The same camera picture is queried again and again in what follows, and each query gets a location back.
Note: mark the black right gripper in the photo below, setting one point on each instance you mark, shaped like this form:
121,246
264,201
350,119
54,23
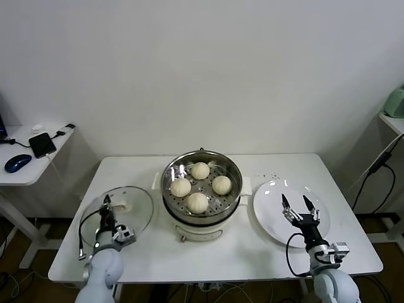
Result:
311,230

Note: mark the stainless steel steamer basket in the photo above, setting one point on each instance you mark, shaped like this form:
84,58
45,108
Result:
233,202

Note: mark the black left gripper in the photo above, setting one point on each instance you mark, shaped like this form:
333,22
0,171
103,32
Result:
107,221

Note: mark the white electric cooker pot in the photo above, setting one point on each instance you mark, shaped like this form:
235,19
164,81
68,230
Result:
199,235

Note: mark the blue computer mouse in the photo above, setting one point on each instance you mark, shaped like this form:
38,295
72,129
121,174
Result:
17,162

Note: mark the black adapter dongle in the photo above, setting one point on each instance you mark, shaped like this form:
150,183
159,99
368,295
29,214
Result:
66,130

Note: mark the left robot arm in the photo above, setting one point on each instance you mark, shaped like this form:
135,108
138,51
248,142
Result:
102,274

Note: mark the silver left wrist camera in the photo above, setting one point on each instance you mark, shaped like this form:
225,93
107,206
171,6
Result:
124,236

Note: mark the black smartphone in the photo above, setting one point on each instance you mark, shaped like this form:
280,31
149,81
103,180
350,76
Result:
43,145

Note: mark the glass pot lid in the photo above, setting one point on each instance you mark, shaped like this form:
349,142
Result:
139,205

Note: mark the white side desk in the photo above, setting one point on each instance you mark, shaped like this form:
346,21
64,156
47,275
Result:
22,178

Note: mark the small white charger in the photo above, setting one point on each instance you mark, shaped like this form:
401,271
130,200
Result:
37,128

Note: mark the white steamed baozi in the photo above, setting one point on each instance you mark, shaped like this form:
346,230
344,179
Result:
199,171
222,184
180,187
197,203

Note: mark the white shelf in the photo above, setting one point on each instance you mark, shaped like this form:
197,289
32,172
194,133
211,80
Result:
393,121

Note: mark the green appliance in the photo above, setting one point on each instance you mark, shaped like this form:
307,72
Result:
396,104

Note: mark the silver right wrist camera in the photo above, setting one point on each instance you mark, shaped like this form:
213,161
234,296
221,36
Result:
340,249

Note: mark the white round plate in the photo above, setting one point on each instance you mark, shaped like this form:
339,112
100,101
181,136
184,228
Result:
271,221

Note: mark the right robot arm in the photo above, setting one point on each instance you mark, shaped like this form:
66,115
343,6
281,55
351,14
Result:
334,284

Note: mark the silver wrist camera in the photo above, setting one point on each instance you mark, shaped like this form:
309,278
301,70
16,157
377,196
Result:
340,249
124,236

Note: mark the dark laptop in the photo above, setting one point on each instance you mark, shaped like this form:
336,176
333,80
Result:
2,126

